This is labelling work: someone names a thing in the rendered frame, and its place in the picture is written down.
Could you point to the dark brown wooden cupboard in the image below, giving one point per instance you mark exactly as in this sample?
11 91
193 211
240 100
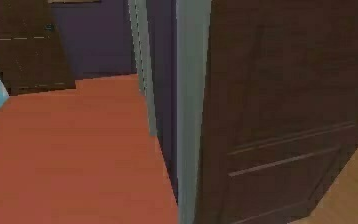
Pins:
23 50

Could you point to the dark brown room door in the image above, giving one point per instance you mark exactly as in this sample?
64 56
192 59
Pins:
287 100

